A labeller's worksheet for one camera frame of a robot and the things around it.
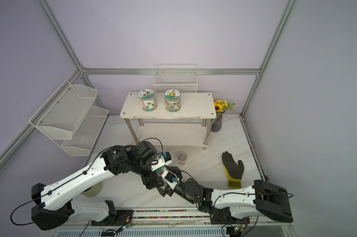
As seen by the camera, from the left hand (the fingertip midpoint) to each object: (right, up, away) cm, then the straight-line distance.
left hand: (156, 178), depth 66 cm
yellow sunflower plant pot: (+36, +36, +24) cm, 57 cm away
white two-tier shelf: (+18, +24, +42) cm, 52 cm away
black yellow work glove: (+43, -3, +23) cm, 49 cm away
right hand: (+2, 0, +5) cm, 5 cm away
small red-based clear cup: (+11, +4, +23) cm, 26 cm away
